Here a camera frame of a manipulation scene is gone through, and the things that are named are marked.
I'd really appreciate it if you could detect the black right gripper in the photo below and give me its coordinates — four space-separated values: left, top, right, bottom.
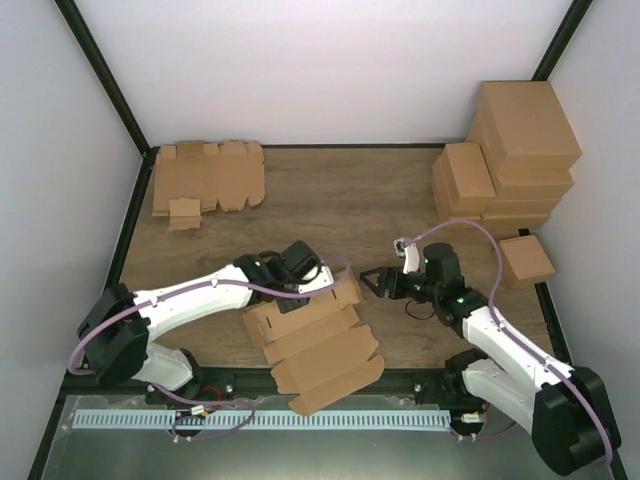
361 266 441 303

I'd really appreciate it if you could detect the brown cardboard box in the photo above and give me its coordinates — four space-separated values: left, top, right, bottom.
243 273 385 416

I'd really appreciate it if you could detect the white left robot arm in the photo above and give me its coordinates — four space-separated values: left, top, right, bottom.
78 240 334 404

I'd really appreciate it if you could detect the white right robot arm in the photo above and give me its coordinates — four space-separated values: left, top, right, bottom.
360 239 621 476

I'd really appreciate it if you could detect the medium folded cardboard box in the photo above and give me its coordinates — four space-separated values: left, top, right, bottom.
431 142 496 221

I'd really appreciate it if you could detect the small single cardboard box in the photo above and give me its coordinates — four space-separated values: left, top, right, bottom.
498 235 556 288

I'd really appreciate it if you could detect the large top cardboard box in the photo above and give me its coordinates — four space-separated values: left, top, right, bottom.
467 81 582 173

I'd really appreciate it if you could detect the small loose cardboard flap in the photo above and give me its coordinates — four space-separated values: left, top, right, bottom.
169 198 201 231

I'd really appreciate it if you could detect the stack of flat cardboard blanks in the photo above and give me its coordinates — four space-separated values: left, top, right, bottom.
152 140 266 217

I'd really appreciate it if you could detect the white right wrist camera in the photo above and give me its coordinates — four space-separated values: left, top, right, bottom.
394 238 421 274

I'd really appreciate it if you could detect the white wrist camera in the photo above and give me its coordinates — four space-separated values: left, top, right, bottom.
394 238 421 274
296 264 334 294

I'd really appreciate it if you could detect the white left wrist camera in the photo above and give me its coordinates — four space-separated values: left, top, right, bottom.
296 264 334 294

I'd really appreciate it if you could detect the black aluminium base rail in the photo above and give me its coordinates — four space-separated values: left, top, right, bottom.
60 367 484 409

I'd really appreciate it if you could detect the light blue slotted cable duct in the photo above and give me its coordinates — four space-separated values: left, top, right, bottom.
72 409 451 432

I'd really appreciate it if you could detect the black frame post right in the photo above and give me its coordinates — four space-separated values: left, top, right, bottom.
531 0 594 81

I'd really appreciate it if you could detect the black frame post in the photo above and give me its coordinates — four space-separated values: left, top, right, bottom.
53 0 151 156
531 0 594 81

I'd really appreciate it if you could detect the black frame post left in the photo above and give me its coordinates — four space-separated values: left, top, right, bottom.
53 0 151 156

